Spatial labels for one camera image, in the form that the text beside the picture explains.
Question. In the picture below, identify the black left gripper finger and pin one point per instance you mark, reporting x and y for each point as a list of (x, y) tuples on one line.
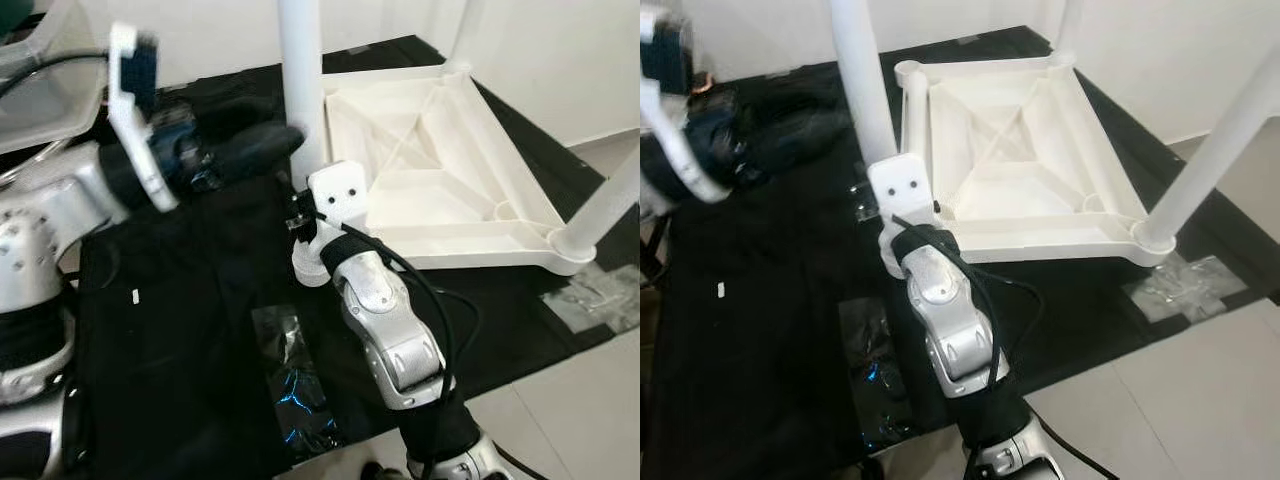
[(805, 135), (260, 150), (240, 112), (785, 100)]

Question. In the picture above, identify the white plastic children table top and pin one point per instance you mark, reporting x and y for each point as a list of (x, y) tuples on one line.
[(450, 200), (1030, 170)]

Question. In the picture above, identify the black wok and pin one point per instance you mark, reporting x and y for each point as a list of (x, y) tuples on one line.
[(706, 86)]

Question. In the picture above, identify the black tablecloth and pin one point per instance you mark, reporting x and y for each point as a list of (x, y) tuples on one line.
[(760, 350), (200, 330)]

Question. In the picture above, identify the clear plastic container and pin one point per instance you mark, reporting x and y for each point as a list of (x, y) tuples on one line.
[(40, 110)]

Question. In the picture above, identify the clear plastic wrapper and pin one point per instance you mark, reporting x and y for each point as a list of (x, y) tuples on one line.
[(880, 370), (295, 390)]

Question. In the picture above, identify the clear tape patch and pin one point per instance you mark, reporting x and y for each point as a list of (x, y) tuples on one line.
[(1185, 290), (595, 300)]

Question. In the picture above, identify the grey robot right leg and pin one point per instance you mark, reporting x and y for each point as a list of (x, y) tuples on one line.
[(375, 472)]

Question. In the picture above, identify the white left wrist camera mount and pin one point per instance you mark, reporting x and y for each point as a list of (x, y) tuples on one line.
[(140, 150), (690, 170)]

